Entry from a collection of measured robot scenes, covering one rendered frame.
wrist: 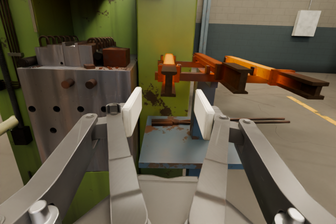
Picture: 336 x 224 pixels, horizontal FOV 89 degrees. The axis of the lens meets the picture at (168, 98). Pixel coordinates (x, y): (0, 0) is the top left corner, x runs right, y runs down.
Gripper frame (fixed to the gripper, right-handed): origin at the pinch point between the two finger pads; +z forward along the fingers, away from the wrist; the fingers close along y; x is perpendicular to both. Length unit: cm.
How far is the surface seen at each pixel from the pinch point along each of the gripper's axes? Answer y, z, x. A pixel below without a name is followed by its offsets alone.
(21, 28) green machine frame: -62, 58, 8
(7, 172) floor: -121, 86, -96
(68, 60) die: -37, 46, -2
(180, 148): 4.9, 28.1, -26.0
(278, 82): 23.3, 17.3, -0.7
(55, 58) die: -42, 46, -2
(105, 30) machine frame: -39, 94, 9
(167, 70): -0.2, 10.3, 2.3
